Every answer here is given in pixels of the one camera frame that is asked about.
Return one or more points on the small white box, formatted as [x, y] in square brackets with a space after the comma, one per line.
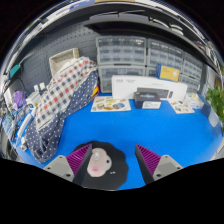
[33, 100]

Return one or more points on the green plant in white pot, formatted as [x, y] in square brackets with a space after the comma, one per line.
[215, 100]

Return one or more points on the red blue checked cloth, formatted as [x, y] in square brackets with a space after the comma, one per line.
[65, 90]

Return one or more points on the black printed mouse pad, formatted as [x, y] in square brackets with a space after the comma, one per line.
[116, 166]

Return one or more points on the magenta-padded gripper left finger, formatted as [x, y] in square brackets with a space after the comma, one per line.
[78, 160]

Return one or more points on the white woven basket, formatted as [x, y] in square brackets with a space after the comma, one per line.
[61, 58]

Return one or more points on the teal green object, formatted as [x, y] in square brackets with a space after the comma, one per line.
[14, 70]

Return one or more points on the pale pink computer mouse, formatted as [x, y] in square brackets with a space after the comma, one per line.
[99, 163]

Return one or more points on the navy white dotted cloth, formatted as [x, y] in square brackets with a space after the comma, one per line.
[46, 143]

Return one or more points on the large illustrated sticker sheet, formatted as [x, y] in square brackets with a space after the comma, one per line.
[181, 107]

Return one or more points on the dark overhead shelf unit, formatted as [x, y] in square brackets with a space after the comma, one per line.
[126, 21]

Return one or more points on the long white keyboard box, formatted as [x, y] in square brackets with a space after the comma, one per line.
[125, 86]

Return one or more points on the small yellow tool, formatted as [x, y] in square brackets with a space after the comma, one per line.
[95, 91]

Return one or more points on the purple plastic bag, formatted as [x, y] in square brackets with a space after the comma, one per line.
[19, 99]

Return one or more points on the small black box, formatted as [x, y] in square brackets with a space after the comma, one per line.
[146, 98]

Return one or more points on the white power strip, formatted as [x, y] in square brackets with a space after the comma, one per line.
[25, 125]

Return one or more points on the yellow card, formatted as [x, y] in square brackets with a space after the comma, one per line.
[168, 72]

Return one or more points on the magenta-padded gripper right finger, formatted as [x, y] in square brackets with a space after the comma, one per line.
[150, 160]

